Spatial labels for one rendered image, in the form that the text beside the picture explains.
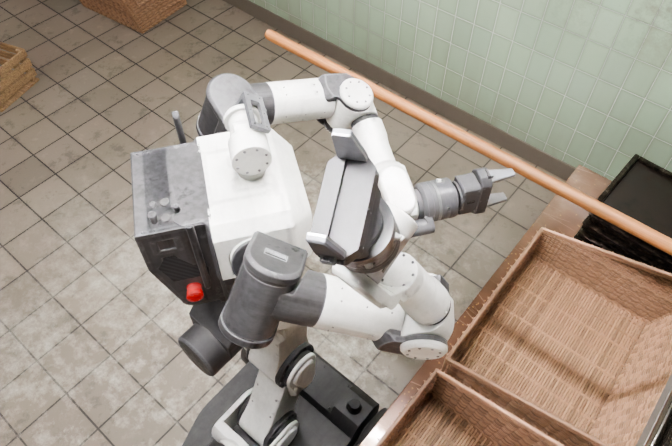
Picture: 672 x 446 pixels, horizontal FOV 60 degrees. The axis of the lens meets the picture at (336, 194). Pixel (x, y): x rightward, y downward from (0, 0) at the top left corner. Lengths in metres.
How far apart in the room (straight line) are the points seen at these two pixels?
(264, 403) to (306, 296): 0.98
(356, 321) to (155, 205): 0.39
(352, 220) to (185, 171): 0.52
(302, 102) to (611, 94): 1.73
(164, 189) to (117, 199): 1.93
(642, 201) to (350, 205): 1.46
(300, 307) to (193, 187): 0.29
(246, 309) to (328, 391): 1.22
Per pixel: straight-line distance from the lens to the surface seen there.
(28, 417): 2.55
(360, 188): 0.62
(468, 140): 1.40
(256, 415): 1.93
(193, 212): 1.01
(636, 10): 2.53
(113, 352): 2.54
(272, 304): 0.92
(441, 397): 1.69
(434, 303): 0.91
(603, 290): 1.97
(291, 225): 0.99
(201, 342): 1.30
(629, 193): 1.99
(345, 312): 0.95
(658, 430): 0.87
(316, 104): 1.27
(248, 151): 0.94
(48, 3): 4.48
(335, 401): 2.11
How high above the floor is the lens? 2.17
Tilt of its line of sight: 50 degrees down
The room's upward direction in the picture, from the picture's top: straight up
